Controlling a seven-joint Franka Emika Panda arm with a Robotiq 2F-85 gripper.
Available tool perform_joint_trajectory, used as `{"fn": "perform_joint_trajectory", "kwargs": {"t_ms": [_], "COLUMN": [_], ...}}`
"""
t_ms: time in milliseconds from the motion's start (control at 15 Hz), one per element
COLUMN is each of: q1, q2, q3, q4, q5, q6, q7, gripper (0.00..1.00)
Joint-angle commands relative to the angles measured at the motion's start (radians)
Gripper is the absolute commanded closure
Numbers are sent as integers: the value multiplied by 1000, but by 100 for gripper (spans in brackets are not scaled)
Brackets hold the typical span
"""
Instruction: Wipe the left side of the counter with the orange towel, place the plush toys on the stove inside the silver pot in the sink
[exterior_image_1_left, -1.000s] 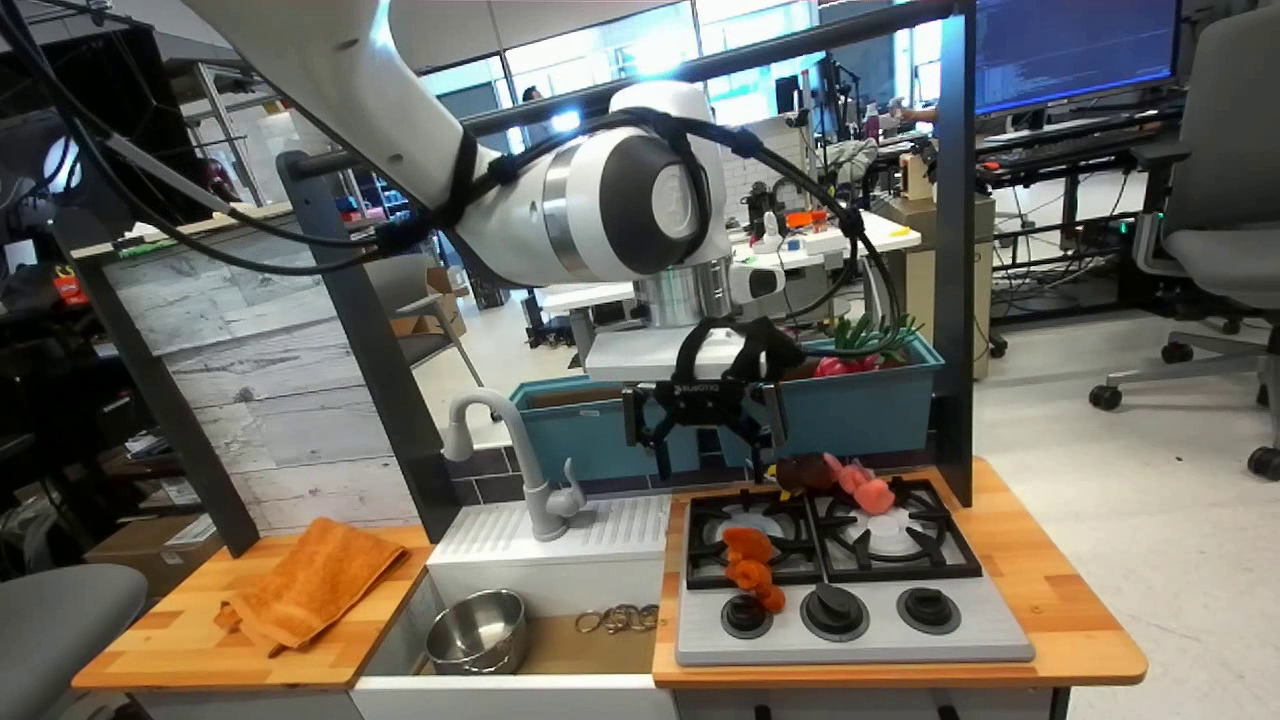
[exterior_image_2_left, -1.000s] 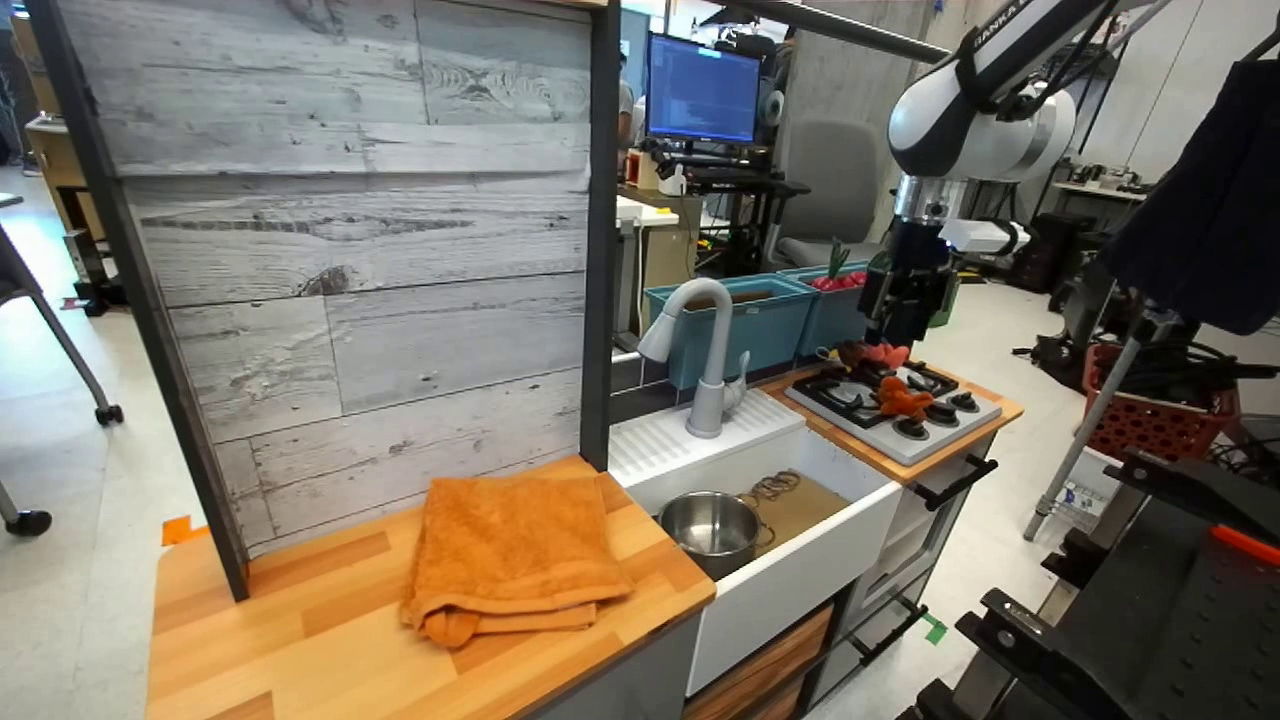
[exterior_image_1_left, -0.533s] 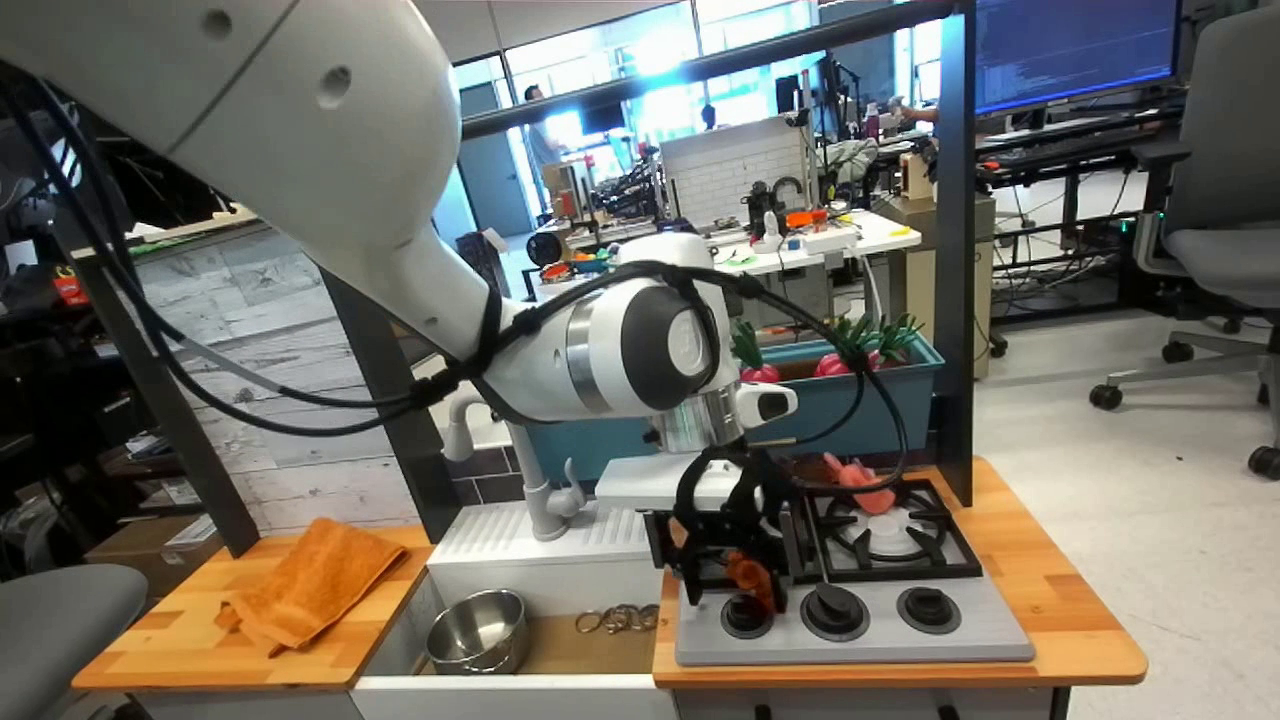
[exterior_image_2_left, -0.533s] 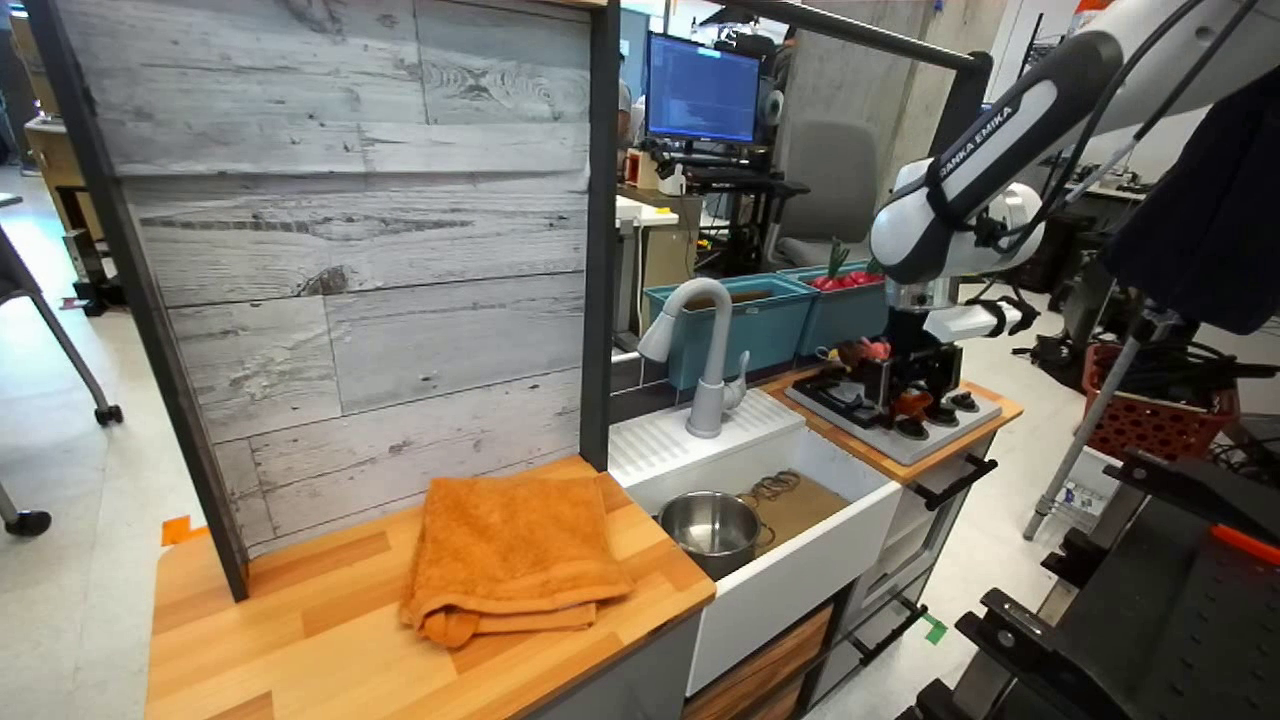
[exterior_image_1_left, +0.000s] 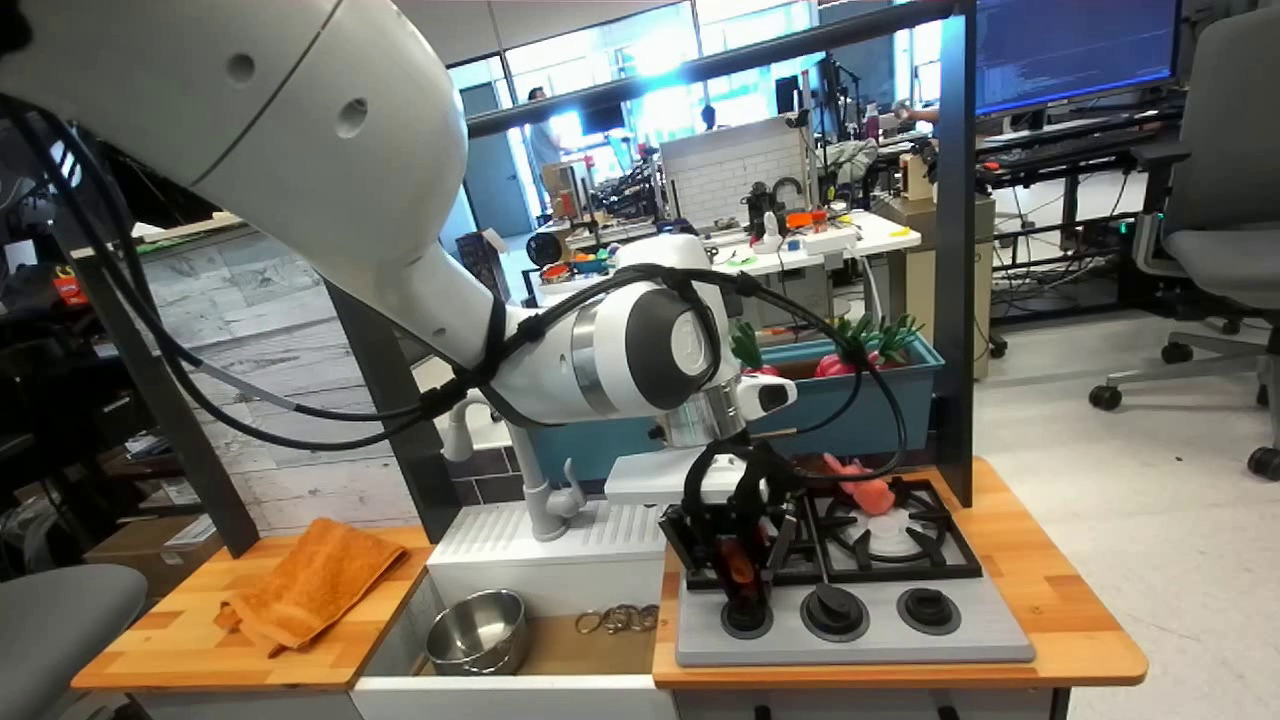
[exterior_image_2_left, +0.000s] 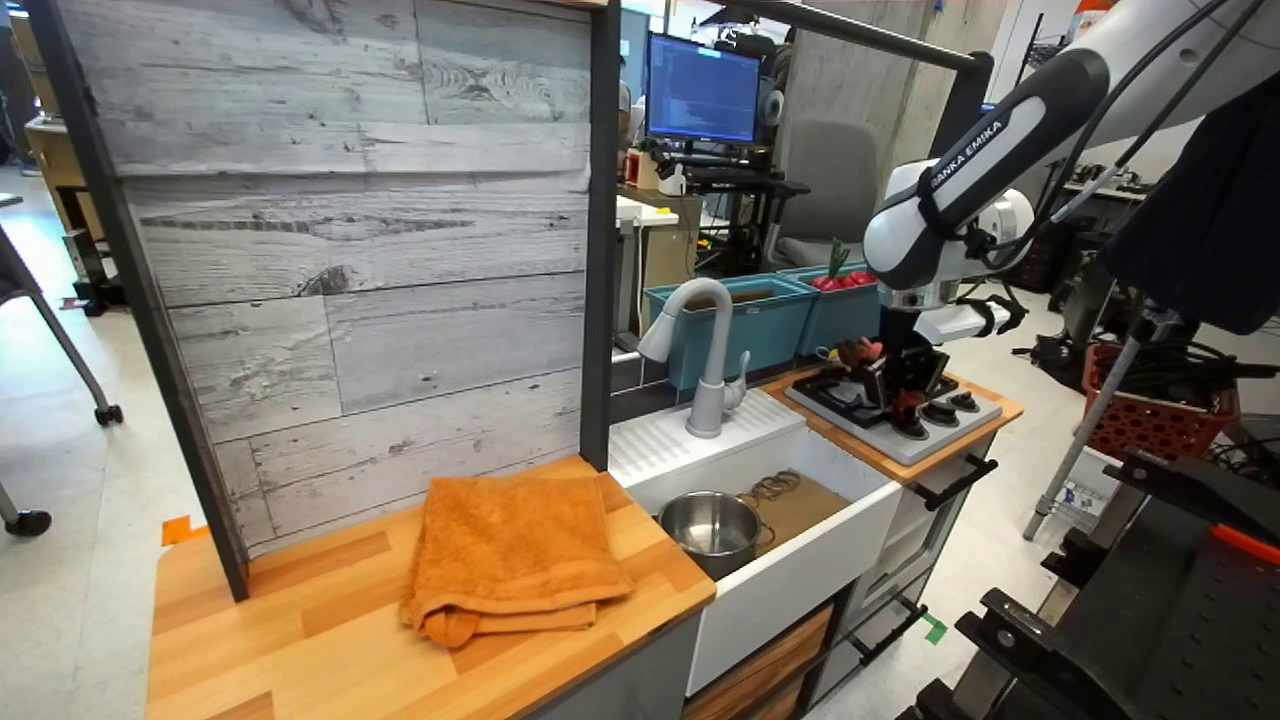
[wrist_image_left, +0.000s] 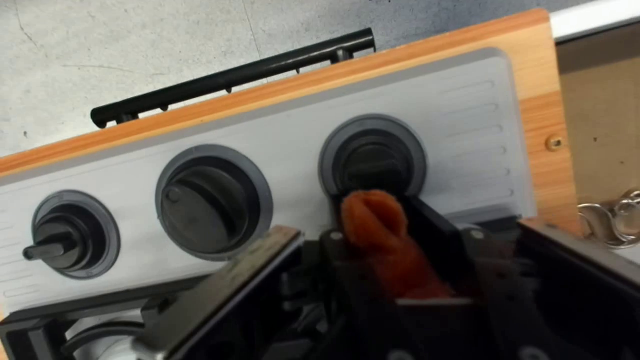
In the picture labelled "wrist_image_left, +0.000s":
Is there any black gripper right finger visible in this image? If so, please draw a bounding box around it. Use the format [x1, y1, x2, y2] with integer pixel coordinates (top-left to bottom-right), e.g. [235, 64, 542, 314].
[398, 196, 481, 296]

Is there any orange plush toy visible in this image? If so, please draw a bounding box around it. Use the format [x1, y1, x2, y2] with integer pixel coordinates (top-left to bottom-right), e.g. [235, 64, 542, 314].
[337, 187, 455, 301]

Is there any black stove knob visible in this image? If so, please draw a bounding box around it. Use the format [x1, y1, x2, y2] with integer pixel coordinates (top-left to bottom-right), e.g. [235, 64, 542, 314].
[317, 114, 427, 201]
[154, 143, 274, 261]
[21, 187, 122, 280]

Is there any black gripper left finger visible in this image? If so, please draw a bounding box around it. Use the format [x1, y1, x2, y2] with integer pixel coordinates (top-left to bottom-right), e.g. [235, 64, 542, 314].
[132, 224, 305, 360]

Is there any black cabinet handle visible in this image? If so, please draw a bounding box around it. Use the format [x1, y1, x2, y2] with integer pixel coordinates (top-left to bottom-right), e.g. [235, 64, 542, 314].
[87, 25, 378, 130]

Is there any grey stove panel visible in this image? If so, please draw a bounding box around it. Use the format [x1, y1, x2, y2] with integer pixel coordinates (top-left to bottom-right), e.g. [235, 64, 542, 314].
[0, 48, 540, 316]

